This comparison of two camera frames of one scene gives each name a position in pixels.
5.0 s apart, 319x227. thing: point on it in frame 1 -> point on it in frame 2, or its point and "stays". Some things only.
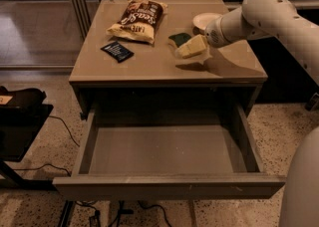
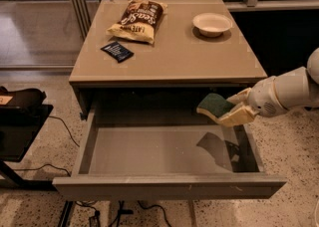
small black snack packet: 118,51 stays
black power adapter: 95,221 stays
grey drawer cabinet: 113,72 stays
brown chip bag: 140,20 stays
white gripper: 214,35 -> 263,99
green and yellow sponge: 176,39 -> 215,104
